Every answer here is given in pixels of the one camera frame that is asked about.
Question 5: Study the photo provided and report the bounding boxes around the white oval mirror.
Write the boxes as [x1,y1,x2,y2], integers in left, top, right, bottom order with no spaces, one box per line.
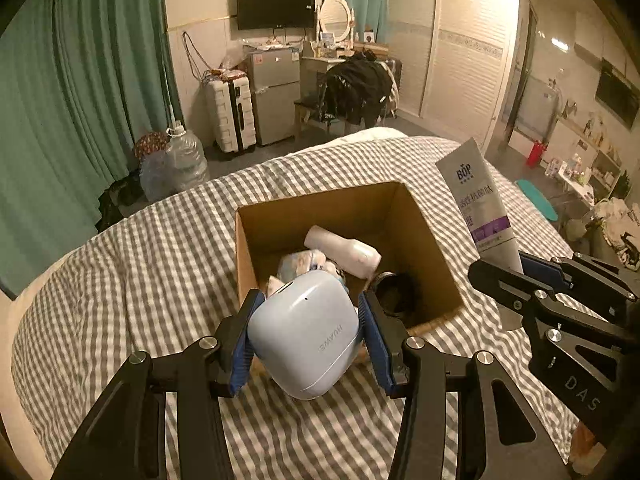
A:
[317,0,356,43]

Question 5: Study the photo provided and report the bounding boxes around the dark wooden chair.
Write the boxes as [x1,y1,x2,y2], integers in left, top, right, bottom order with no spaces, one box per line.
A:
[292,96,331,141]

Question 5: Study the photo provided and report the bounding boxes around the small cluttered folding table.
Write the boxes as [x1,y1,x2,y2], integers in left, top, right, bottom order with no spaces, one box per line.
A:
[545,155,596,201]

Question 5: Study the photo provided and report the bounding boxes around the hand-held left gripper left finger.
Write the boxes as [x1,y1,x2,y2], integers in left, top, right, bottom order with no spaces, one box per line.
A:
[52,289,265,480]

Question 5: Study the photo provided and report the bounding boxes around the white slatted wardrobe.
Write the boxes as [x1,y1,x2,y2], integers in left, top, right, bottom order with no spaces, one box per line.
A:
[387,0,521,148]

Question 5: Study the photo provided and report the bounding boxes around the wide green curtain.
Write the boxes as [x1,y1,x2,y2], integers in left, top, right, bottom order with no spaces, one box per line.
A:
[0,0,178,296]

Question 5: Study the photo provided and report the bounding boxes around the grey checked blanket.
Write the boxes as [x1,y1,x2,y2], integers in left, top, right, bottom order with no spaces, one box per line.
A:
[10,135,621,480]

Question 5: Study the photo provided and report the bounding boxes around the small plush toy packet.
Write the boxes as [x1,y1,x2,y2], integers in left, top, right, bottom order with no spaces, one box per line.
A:
[277,249,347,288]

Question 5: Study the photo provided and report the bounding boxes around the teal stool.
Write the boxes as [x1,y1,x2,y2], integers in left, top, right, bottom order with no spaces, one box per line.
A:
[515,179,560,222]

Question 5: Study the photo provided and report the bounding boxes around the black range hood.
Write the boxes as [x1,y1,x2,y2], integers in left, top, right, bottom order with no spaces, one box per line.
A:
[595,57,638,128]

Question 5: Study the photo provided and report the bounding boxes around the light blue earbuds case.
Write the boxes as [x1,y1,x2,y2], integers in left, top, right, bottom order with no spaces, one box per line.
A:
[247,271,360,401]

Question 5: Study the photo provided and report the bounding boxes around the black jacket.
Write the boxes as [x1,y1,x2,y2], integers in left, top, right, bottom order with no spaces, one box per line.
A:
[324,55,393,126]

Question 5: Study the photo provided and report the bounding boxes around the white dressing table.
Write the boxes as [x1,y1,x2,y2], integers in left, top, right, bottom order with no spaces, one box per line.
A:
[300,55,351,96]

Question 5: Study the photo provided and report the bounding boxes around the red fire extinguisher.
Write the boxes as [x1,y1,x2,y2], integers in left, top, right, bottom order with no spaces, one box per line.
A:
[526,139,548,168]

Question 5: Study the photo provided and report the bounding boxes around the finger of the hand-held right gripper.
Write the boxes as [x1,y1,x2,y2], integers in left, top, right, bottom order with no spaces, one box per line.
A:
[467,258,566,333]
[520,252,640,321]

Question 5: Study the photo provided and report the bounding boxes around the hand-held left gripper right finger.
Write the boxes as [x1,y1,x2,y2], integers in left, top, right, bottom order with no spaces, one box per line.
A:
[357,290,571,480]

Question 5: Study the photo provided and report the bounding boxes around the white printed bag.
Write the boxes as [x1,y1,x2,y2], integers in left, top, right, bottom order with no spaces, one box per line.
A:
[595,197,640,268]

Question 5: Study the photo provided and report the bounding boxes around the black wall television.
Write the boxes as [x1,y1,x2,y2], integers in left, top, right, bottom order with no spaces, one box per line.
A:
[236,0,317,31]

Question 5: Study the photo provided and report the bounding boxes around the black wall cable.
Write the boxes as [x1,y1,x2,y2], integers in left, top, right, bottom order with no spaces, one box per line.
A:
[182,30,213,81]

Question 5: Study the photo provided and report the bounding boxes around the white sock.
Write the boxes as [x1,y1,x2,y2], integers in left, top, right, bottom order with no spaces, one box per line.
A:
[304,225,383,281]

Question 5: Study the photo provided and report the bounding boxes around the cluttered kitchen counter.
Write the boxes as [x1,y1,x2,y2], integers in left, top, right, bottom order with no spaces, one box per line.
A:
[560,110,631,196]

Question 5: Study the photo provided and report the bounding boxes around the dark round cup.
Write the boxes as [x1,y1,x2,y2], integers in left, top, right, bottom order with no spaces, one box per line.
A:
[372,271,418,323]

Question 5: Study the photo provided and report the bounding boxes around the white suitcase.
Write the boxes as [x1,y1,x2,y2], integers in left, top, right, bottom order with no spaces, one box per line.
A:
[204,76,258,153]

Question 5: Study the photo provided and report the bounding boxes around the clear water jug with cap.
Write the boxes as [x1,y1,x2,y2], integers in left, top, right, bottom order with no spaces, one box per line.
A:
[165,127,210,191]

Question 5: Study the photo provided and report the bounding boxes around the floral bag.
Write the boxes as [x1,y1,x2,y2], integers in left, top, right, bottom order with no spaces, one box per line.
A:
[133,131,171,161]

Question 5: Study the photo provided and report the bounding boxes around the silver small fridge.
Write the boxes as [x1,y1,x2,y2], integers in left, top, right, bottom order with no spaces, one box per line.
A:
[243,45,302,147]

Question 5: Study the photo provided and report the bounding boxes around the white purple cream tube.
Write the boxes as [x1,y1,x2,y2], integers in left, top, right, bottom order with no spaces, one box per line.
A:
[435,137,523,273]

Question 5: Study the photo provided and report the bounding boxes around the brown cardboard box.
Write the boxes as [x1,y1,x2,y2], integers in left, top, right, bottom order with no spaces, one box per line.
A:
[234,181,466,376]

